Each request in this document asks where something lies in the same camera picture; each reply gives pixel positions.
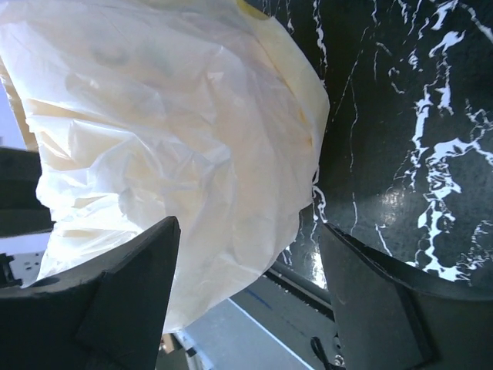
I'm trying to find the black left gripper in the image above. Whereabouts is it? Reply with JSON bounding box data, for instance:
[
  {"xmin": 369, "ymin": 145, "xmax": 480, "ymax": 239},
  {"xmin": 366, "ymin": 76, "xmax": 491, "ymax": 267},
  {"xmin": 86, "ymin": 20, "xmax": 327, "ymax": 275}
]
[{"xmin": 1, "ymin": 147, "xmax": 54, "ymax": 236}]

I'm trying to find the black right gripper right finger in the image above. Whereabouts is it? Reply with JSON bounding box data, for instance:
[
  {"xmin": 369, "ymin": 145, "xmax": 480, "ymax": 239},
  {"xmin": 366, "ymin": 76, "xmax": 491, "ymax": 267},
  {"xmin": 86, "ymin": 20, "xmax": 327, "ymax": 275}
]
[{"xmin": 319, "ymin": 224, "xmax": 492, "ymax": 369}]

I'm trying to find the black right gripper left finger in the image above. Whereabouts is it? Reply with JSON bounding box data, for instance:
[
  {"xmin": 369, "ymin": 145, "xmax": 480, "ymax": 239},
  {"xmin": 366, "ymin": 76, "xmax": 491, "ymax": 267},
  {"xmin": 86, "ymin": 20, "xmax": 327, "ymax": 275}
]
[{"xmin": 1, "ymin": 217, "xmax": 180, "ymax": 369}]

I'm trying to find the detached white trash bag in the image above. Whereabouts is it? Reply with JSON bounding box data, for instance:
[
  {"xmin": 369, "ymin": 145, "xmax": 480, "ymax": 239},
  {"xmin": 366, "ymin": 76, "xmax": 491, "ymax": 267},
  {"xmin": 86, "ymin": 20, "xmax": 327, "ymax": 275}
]
[{"xmin": 1, "ymin": 1, "xmax": 330, "ymax": 332}]

